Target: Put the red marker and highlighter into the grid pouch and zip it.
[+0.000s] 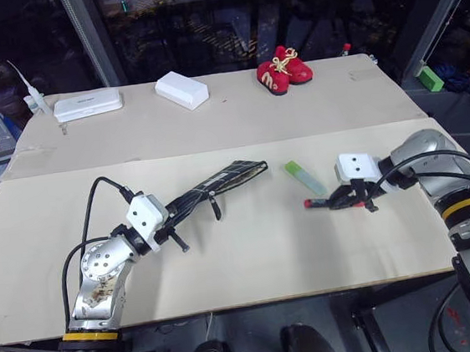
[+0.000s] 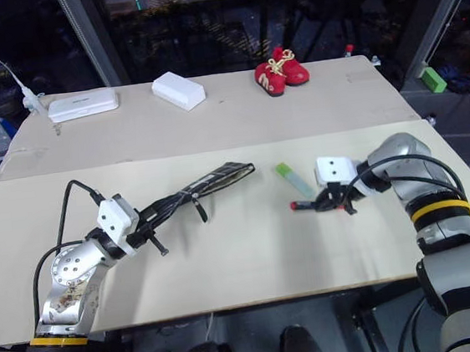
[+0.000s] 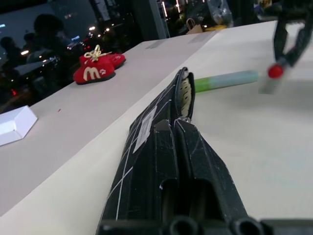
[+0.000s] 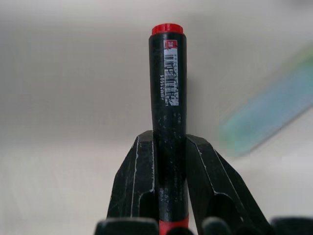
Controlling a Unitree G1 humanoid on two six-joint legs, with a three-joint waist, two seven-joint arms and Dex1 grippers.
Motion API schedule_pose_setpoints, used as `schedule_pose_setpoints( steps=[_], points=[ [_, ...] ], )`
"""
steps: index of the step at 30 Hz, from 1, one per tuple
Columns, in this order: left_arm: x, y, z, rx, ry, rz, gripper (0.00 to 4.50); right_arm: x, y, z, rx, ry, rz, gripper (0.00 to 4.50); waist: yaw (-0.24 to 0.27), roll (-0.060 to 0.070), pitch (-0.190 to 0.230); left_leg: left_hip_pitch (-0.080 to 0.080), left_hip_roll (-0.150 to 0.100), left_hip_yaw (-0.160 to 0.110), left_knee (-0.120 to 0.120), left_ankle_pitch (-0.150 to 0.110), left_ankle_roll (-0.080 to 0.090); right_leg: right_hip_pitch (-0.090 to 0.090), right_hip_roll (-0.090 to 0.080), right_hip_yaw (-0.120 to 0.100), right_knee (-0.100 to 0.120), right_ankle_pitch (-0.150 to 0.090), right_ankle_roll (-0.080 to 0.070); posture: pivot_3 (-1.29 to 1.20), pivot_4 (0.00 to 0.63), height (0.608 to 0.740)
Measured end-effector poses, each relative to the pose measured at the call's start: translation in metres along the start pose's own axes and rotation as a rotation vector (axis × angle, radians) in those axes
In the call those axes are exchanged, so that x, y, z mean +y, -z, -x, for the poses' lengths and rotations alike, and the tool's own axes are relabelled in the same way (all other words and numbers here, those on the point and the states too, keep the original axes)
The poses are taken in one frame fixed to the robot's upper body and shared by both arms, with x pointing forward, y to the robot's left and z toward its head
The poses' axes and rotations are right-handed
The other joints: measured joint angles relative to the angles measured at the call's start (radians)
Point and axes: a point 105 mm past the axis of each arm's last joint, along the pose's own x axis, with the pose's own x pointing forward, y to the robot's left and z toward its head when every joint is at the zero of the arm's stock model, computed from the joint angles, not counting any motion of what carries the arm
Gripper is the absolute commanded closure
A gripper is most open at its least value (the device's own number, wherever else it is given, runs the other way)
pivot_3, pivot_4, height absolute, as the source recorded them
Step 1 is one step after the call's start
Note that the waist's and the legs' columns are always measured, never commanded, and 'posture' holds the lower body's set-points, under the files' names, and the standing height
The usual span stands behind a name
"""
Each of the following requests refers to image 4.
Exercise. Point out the black marker with red cap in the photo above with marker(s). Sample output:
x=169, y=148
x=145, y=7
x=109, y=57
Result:
x=168, y=122

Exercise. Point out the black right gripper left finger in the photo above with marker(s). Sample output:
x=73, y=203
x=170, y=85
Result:
x=133, y=181

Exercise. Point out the blue-green translucent pouch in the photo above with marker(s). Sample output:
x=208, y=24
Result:
x=266, y=107

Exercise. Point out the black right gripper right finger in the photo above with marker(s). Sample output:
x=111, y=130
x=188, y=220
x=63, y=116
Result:
x=215, y=176

